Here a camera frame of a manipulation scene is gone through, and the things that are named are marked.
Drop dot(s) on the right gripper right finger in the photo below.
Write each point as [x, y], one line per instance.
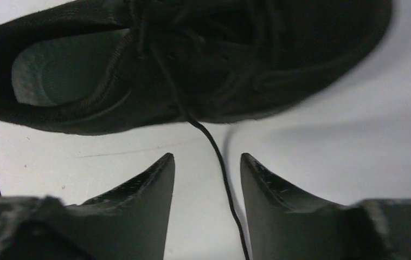
[286, 222]

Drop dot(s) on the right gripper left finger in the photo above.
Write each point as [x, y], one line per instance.
[129, 221]

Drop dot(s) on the black sneaker shoe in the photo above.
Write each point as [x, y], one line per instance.
[103, 67]

